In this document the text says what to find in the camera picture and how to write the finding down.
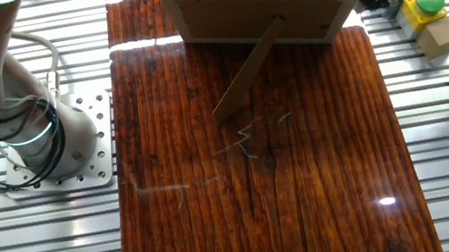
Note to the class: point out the yellow box green mushroom button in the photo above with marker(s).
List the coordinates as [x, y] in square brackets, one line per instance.
[415, 16]

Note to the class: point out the plain wooden block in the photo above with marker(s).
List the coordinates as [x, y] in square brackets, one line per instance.
[439, 40]

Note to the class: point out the wood grain table mat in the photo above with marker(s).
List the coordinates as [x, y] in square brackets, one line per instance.
[264, 205]

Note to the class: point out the silver perforated mounting plate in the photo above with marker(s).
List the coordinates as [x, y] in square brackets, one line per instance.
[101, 132]

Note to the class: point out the wooden picture frame with stand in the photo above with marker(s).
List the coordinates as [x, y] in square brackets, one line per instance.
[234, 16]

